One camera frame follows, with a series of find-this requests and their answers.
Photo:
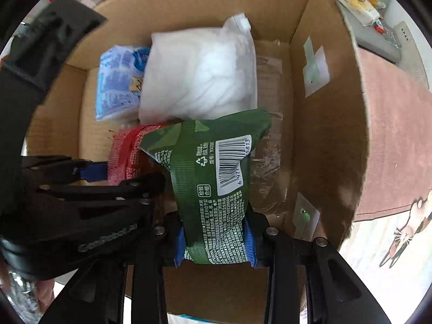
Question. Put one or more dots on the green snack packet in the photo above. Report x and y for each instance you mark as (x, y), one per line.
(209, 135)

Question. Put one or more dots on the white soft plastic bag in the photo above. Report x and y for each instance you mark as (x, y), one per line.
(199, 74)

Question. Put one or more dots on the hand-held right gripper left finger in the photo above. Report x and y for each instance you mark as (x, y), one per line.
(179, 247)

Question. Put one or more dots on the pink blanket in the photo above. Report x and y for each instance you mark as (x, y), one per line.
(395, 141)

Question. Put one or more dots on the brown cardboard box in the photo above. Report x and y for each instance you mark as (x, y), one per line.
(202, 6)

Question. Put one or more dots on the blue and white packet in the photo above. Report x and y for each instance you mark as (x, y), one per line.
(111, 84)

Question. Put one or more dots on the red snack packet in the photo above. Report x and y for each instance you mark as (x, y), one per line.
(123, 155)

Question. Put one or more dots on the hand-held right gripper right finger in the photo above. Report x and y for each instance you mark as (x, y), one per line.
(251, 243)

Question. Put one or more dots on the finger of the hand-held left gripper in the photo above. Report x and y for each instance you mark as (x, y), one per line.
(135, 189)
(96, 172)

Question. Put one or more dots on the cartoon printed cloth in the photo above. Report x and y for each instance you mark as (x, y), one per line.
(381, 283)

